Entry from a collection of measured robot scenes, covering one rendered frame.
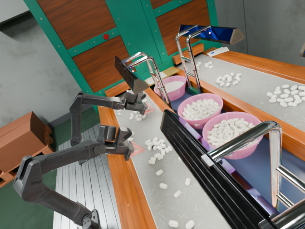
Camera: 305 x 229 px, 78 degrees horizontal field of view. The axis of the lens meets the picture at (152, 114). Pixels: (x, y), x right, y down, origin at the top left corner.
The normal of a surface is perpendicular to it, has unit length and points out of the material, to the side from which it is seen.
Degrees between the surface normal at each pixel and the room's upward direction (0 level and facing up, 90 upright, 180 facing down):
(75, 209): 79
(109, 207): 0
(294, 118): 0
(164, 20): 90
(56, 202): 90
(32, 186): 90
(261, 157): 0
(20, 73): 90
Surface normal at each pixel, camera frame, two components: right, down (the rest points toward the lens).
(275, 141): -0.48, 0.63
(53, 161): 0.83, 0.03
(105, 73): 0.33, 0.43
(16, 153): 0.52, 0.31
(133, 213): -0.35, -0.77
